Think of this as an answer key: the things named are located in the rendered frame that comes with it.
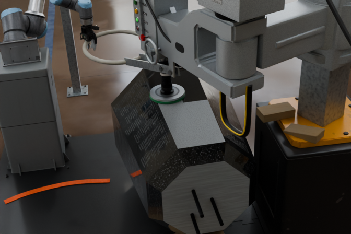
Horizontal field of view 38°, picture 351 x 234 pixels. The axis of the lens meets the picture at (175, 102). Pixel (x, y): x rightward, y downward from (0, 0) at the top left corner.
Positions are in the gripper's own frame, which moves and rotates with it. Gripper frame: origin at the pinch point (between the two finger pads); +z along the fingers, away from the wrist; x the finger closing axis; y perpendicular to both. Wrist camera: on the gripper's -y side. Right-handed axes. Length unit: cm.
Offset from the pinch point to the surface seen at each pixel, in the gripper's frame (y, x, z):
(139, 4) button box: 41, 67, -60
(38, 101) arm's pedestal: 40, -22, 29
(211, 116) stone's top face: 46, 114, -3
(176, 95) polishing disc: 36, 87, -4
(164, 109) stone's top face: 50, 86, -2
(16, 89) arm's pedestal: 47, -33, 18
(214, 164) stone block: 78, 130, 2
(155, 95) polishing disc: 41, 75, -3
